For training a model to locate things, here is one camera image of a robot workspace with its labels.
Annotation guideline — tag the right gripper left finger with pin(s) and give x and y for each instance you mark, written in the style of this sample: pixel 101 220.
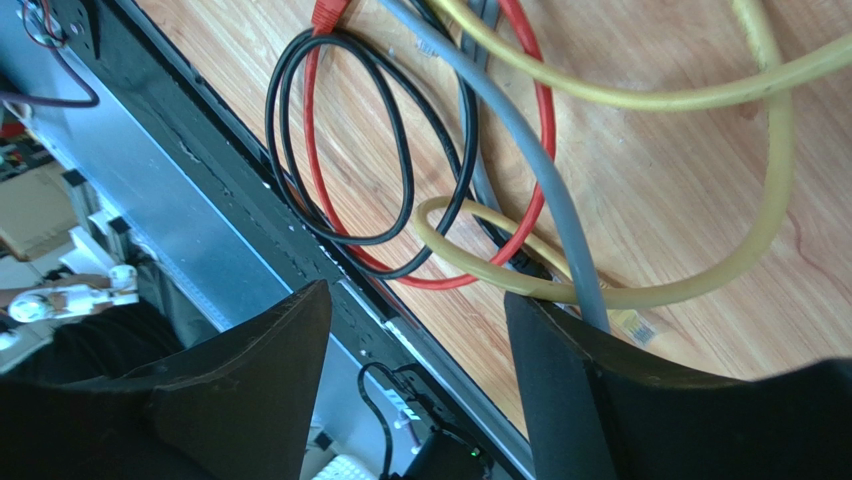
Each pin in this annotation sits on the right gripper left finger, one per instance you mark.
pixel 237 406

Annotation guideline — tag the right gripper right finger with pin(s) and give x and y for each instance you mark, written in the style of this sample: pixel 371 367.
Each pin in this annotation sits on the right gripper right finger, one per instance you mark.
pixel 597 407

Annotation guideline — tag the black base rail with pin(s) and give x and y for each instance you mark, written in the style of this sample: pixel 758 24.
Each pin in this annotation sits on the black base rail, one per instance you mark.
pixel 195 185

